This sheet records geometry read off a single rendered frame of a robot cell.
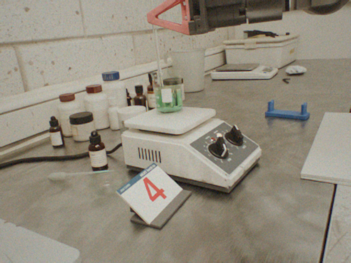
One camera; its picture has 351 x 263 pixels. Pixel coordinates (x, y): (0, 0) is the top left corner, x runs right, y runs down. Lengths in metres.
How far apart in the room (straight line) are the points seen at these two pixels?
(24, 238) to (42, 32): 0.58
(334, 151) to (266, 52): 1.07
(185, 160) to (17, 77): 0.51
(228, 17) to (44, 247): 0.38
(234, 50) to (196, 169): 1.24
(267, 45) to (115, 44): 0.79
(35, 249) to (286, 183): 0.34
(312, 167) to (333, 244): 0.17
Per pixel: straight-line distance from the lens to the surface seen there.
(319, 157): 0.56
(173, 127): 0.47
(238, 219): 0.41
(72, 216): 0.46
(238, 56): 1.65
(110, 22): 1.07
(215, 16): 0.48
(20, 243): 0.42
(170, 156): 0.48
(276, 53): 1.59
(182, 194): 0.45
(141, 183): 0.43
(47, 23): 0.90
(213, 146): 0.47
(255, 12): 0.48
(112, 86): 0.85
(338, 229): 0.41
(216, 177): 0.45
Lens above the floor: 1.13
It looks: 18 degrees down
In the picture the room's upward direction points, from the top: 5 degrees counter-clockwise
